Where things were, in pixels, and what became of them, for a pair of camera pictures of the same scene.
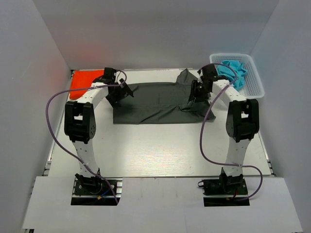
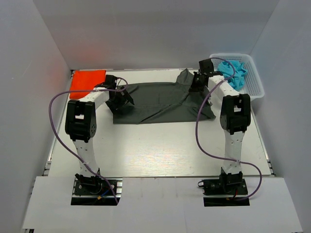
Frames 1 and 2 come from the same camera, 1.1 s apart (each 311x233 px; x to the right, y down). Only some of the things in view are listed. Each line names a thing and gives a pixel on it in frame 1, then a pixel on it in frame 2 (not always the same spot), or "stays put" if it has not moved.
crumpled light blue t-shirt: [238, 67] stays put
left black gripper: [114, 101] to [125, 98]
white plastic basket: [253, 88] stays put
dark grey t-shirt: [161, 103] stays put
